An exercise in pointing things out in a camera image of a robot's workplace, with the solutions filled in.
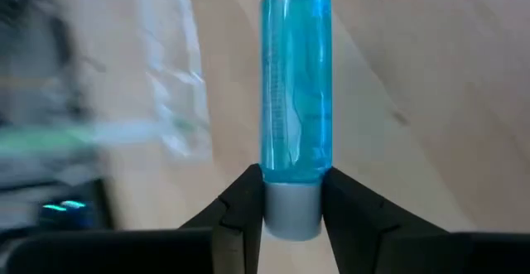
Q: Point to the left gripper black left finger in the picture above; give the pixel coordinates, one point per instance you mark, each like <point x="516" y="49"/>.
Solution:
<point x="240" y="208"/>

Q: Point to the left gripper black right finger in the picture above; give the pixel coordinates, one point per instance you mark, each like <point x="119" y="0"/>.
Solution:
<point x="356" y="216"/>

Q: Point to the blue mouthwash bottle grey cap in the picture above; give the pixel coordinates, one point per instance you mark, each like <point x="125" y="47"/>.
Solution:
<point x="295" y="79"/>

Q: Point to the green white toothbrush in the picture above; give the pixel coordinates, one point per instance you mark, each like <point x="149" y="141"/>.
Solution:
<point x="41" y="139"/>

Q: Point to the clear plastic cup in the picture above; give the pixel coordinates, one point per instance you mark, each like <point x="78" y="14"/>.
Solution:
<point x="174" y="71"/>

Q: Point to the black computer with lights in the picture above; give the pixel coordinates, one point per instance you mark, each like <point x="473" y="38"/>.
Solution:
<point x="74" y="216"/>

